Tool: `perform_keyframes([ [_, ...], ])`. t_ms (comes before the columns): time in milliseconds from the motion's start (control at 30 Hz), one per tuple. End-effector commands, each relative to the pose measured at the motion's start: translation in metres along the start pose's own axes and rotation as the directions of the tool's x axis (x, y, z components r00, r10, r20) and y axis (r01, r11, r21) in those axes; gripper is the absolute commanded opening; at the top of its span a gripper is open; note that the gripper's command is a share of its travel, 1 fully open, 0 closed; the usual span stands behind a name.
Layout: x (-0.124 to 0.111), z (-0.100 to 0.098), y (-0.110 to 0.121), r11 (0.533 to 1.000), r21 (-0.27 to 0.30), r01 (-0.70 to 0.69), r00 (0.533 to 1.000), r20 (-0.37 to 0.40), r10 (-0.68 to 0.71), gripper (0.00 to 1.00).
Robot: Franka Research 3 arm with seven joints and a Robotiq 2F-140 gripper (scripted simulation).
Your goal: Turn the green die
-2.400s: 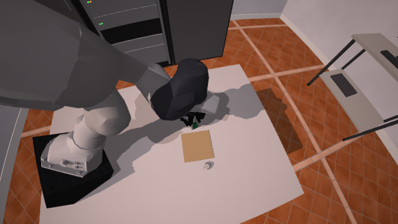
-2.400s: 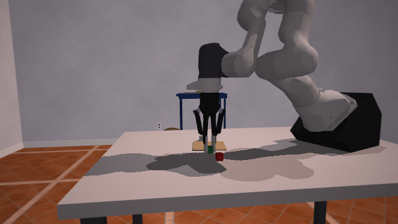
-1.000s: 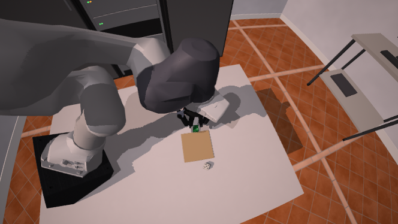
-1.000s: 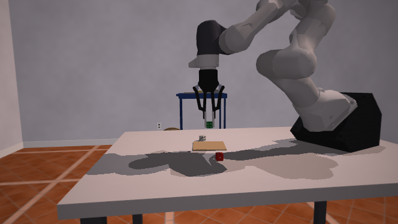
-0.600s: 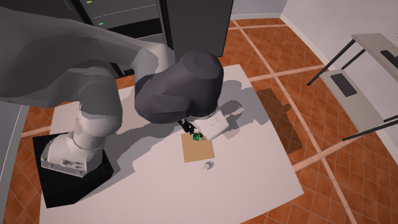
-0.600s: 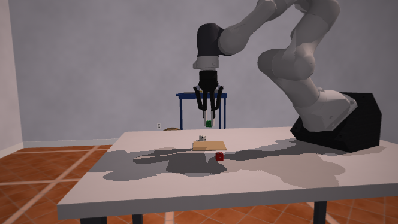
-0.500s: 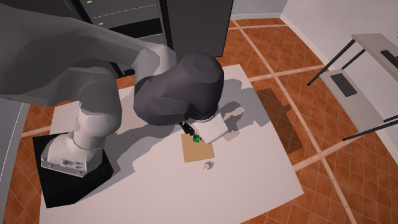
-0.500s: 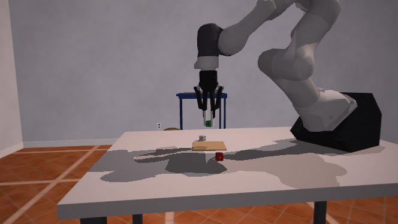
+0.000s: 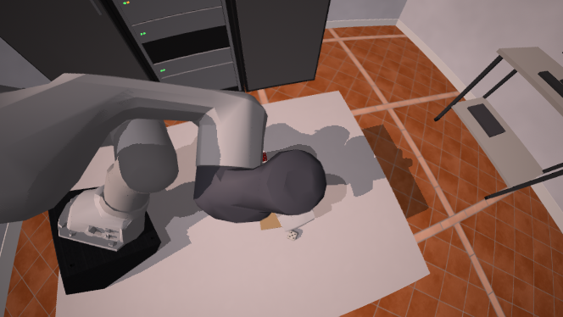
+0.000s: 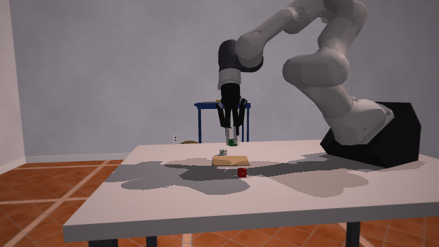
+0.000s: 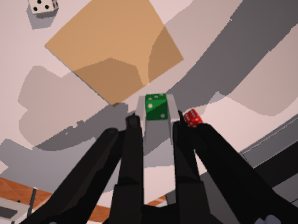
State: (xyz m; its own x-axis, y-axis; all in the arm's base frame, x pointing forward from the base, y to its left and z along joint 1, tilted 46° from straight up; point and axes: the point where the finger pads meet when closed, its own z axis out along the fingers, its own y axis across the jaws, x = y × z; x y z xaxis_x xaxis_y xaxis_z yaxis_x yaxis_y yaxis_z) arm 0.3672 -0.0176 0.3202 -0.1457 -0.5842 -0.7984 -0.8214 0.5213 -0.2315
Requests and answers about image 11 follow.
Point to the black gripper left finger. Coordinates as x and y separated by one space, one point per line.
75 199

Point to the green die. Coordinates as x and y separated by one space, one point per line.
156 107

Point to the tan flat square mat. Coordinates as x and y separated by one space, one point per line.
116 46

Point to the red die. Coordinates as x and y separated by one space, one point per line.
192 118

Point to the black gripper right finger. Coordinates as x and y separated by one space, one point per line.
245 191

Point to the grey die with black pips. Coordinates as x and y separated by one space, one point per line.
43 6

